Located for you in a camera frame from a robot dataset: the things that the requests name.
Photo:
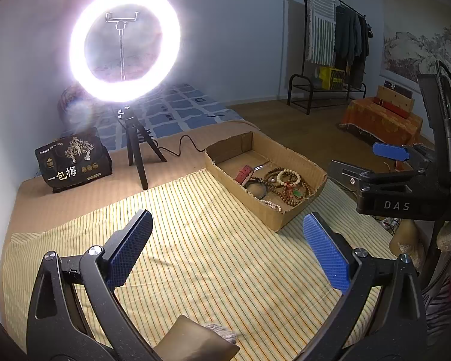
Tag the tan blanket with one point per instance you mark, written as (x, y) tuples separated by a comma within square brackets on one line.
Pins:
[(97, 195)]

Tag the black metal bench rack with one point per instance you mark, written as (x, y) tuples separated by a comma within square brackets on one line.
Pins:
[(300, 75)]

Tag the striped hanging towel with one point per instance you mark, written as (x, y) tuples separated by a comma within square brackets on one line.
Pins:
[(321, 26)]

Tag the thin silver jewelry piece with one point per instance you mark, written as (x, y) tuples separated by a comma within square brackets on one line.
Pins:
[(261, 166)]

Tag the black bangle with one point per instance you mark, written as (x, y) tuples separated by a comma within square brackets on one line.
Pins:
[(265, 191)]

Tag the person's pink patterned clothing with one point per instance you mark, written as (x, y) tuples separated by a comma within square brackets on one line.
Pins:
[(447, 301)]

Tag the blue checkered bedsheet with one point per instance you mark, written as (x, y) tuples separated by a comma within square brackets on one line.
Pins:
[(173, 112)]

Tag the black clothes rack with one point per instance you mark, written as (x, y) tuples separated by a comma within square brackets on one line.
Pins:
[(305, 7)]

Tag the tan plush slipper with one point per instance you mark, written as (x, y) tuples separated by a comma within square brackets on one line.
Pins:
[(191, 342), (407, 240)]

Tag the black tripod stand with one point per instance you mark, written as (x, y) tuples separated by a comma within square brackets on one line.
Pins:
[(133, 146)]

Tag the black gooseneck stand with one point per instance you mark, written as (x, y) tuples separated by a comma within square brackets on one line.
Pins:
[(432, 97)]

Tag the landscape wall scroll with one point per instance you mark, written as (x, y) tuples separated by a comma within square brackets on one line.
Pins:
[(417, 45)]

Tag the yellow plastic crate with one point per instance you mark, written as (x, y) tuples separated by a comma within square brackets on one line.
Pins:
[(330, 79)]

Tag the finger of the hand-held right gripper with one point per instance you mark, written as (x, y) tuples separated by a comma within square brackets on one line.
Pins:
[(345, 175), (391, 152)]

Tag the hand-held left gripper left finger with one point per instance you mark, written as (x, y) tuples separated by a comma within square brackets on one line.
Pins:
[(131, 248)]

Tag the wooden box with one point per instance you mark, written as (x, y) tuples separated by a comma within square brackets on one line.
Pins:
[(398, 103)]

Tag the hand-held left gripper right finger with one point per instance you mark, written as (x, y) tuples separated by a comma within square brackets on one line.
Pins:
[(327, 252)]

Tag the dark hanging clothes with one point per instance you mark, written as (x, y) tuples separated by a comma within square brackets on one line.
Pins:
[(351, 45)]

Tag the yellow striped cloth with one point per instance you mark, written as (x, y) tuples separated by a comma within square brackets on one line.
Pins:
[(210, 263)]

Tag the green pendant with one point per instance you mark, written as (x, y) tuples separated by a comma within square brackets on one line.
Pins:
[(297, 194)]

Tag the cardboard box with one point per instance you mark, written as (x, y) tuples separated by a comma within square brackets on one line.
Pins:
[(293, 160)]

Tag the orange cloth covered table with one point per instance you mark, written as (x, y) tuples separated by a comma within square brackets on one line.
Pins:
[(379, 124)]

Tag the black printed snack bag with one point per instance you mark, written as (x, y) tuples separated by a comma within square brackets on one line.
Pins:
[(71, 161)]

